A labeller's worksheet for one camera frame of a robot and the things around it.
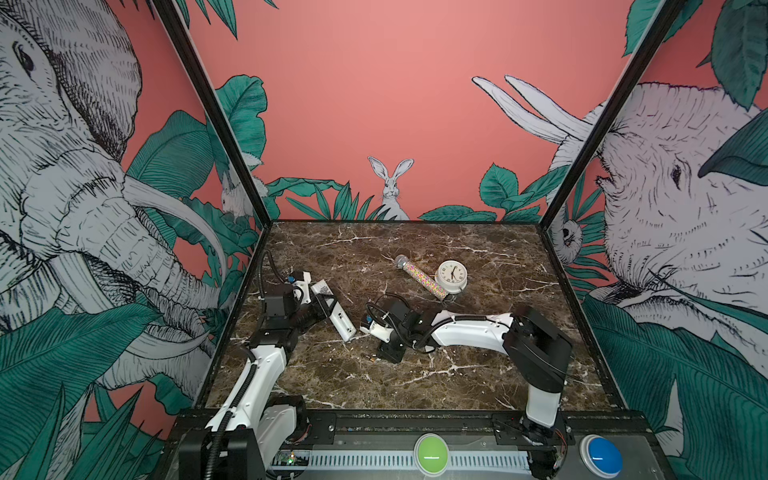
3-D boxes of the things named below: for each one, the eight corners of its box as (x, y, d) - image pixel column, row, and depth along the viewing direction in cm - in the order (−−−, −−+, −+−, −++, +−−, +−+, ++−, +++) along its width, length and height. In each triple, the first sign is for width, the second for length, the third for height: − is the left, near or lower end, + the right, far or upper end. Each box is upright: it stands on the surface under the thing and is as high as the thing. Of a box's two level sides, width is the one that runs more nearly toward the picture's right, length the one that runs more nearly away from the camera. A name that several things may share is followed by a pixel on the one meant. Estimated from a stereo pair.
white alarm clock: (436, 294, 102) (438, 287, 98) (433, 267, 109) (435, 259, 105) (467, 294, 102) (470, 287, 98) (462, 267, 109) (464, 259, 105)
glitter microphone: (394, 266, 109) (394, 259, 106) (401, 260, 111) (401, 252, 108) (442, 301, 100) (444, 295, 97) (449, 294, 102) (451, 287, 99)
